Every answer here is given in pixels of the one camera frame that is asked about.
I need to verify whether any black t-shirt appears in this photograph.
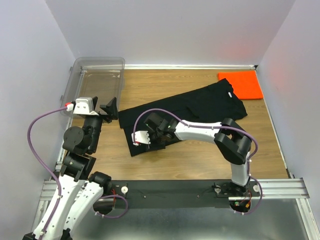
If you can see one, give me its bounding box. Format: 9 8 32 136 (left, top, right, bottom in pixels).
119 78 248 157

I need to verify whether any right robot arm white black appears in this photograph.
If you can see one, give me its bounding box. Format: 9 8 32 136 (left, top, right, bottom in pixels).
134 112 252 197

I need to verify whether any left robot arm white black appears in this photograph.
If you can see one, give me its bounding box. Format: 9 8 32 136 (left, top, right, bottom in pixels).
23 96 119 240

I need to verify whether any clear plastic bin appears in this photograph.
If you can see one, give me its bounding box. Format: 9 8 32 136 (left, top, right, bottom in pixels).
61 57 126 111

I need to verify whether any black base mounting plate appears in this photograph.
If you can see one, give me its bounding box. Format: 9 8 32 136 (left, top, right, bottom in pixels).
92 179 261 216

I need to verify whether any folded orange t-shirt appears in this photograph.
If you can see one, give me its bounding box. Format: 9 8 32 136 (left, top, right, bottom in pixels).
217 70 264 100

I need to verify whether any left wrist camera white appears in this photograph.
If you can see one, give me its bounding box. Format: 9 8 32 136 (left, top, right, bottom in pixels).
64 97 99 116

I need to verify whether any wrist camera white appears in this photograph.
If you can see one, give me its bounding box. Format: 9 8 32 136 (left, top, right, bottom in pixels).
131 130 151 146
64 97 99 116

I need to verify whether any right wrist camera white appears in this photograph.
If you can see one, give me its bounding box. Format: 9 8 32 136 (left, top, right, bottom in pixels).
131 130 151 146

